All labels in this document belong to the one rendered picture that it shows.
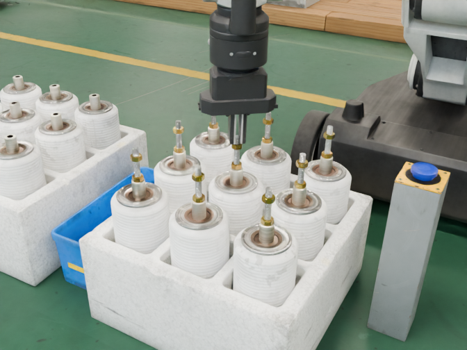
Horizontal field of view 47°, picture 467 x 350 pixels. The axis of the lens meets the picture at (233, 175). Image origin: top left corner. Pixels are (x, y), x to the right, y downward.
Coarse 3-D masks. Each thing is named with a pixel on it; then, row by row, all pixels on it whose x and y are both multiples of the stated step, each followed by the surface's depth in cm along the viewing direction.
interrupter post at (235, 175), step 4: (232, 172) 92; (236, 172) 91; (240, 172) 92; (232, 176) 92; (236, 176) 92; (240, 176) 92; (232, 180) 92; (236, 180) 92; (240, 180) 93; (232, 184) 93; (236, 184) 93; (240, 184) 93
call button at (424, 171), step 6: (420, 162) 84; (426, 162) 84; (414, 168) 83; (420, 168) 83; (426, 168) 83; (432, 168) 83; (414, 174) 83; (420, 174) 82; (426, 174) 82; (432, 174) 82; (420, 180) 83; (426, 180) 82
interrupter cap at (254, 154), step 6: (252, 150) 104; (258, 150) 104; (276, 150) 104; (282, 150) 104; (252, 156) 102; (258, 156) 102; (276, 156) 102; (282, 156) 102; (258, 162) 99; (264, 162) 99; (270, 162) 99; (276, 162) 99
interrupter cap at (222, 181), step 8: (224, 176) 95; (248, 176) 95; (216, 184) 92; (224, 184) 93; (248, 184) 93; (256, 184) 93; (224, 192) 91; (232, 192) 90; (240, 192) 90; (248, 192) 91
